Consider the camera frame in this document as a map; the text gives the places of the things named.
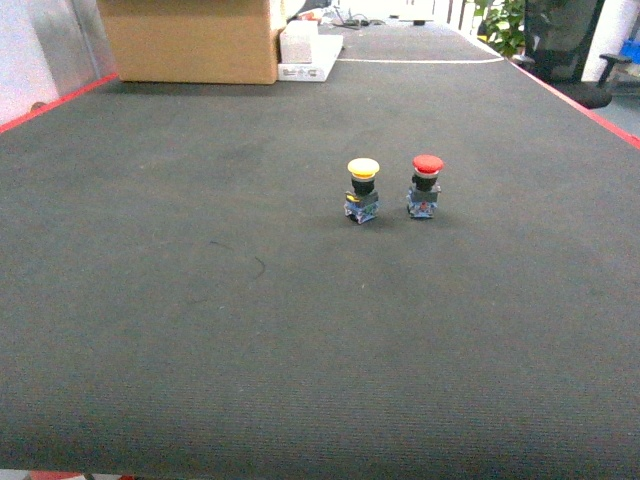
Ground yellow mushroom push button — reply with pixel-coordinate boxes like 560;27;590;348
344;158;380;224

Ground small white box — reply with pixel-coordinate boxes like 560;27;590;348
279;20;319;64

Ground large cardboard box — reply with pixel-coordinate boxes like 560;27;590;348
97;1;286;85

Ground black office chair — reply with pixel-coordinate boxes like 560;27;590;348
511;0;631;110

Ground green potted plant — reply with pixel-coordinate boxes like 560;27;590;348
474;0;525;58

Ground black cables on table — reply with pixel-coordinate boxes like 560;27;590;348
319;7;387;31

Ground red mushroom push button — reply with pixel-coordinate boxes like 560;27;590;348
407;154;444;219

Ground flat white box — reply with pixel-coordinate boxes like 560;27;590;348
278;35;344;83

